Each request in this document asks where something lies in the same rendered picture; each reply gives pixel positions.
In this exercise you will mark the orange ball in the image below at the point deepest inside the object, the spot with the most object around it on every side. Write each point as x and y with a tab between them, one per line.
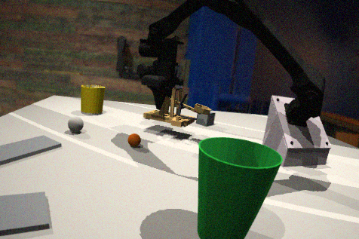
134	139

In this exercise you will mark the green plastic cup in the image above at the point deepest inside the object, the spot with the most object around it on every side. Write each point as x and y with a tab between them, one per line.
234	178

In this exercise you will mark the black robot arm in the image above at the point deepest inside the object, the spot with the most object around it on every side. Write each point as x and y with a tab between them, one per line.
307	82

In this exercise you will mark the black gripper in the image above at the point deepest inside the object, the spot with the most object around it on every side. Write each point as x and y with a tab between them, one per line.
164	79

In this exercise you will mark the white ball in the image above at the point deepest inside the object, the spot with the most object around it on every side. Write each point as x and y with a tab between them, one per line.
75	124

